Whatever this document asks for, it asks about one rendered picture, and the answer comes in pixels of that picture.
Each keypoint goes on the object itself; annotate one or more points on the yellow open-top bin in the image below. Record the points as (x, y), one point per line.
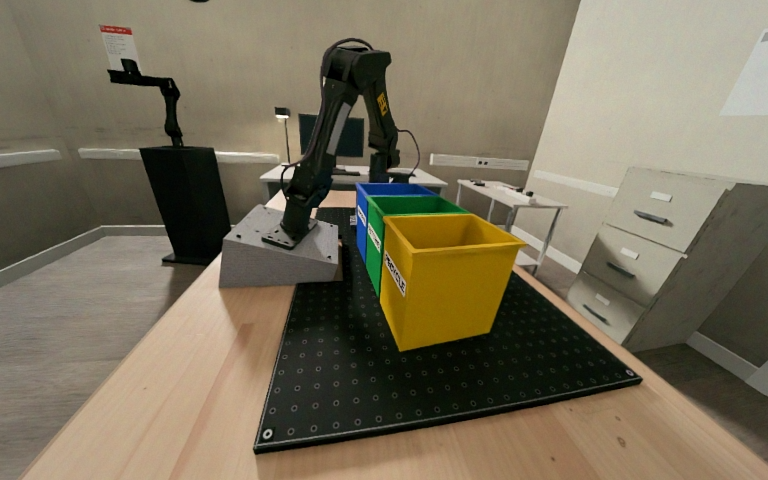
(443, 276)

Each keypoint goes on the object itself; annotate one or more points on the green bin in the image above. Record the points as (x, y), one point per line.
(382, 206)

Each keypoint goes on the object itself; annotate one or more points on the blue open-top bin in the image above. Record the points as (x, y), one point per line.
(379, 189)

